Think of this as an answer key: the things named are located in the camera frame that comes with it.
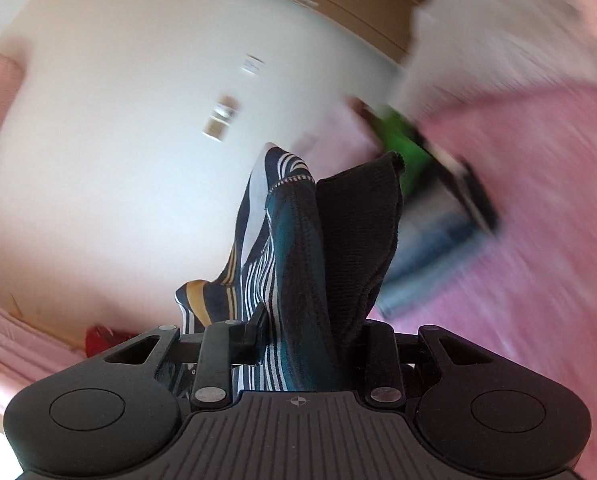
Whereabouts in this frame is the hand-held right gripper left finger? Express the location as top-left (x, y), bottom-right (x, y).
top-left (103, 304), bottom-right (266, 409)

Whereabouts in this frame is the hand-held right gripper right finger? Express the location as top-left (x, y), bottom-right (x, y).
top-left (363, 324), bottom-right (494, 406)

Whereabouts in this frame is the navy striped shirt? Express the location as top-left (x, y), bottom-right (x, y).
top-left (174, 142), bottom-right (405, 395)

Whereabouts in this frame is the blue cloth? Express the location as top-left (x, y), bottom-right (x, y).
top-left (379, 200), bottom-right (485, 318)

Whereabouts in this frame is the red object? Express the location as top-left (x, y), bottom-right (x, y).
top-left (85, 325), bottom-right (136, 360)

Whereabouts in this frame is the dark cloth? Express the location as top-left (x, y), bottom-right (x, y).
top-left (429, 150), bottom-right (499, 233)

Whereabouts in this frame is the pink floral blanket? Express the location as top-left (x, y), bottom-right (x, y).
top-left (363, 80), bottom-right (597, 466)

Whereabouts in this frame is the green cloth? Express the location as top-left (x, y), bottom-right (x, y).
top-left (371, 105), bottom-right (442, 202)

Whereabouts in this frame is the white quilted headboard cushion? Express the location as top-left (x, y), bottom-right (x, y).
top-left (399, 0), bottom-right (597, 126)

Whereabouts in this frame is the gold framed wall socket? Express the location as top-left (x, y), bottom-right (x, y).
top-left (202, 114), bottom-right (235, 142)

